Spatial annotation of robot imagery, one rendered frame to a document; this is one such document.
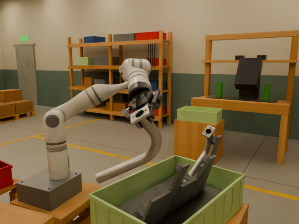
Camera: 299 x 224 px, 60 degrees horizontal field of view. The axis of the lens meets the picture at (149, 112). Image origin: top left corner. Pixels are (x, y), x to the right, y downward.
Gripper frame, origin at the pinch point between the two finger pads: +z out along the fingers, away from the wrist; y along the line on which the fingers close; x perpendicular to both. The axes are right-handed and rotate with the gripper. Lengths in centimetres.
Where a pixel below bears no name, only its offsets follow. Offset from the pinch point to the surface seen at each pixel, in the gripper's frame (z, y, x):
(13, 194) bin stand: -50, -106, 35
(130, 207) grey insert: -16, -36, 50
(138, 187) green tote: -28, -33, 53
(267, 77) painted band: -384, 139, 319
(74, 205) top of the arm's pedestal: -20, -58, 37
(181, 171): -4.5, -2.9, 29.6
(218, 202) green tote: -6, 0, 58
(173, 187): -4.0, -8.9, 35.1
